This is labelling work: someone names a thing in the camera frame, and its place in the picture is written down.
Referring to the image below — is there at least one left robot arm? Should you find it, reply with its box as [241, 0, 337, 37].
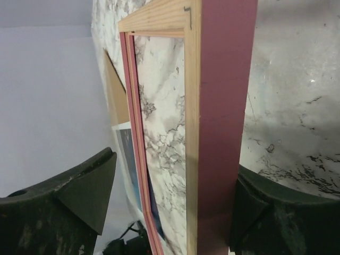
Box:
[102, 221, 152, 255]

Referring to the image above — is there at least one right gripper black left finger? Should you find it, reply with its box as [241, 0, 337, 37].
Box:
[1, 147, 117, 254]

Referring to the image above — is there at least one brown cardboard backing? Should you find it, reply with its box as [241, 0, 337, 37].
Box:
[104, 50, 130, 126]

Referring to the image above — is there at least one pink picture frame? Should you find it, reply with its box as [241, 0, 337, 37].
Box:
[118, 1, 258, 254]

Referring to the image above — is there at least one blue landscape photo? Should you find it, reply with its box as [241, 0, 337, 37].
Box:
[111, 121, 165, 240]

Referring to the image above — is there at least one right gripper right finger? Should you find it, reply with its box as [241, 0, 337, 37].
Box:
[229, 166, 339, 254]

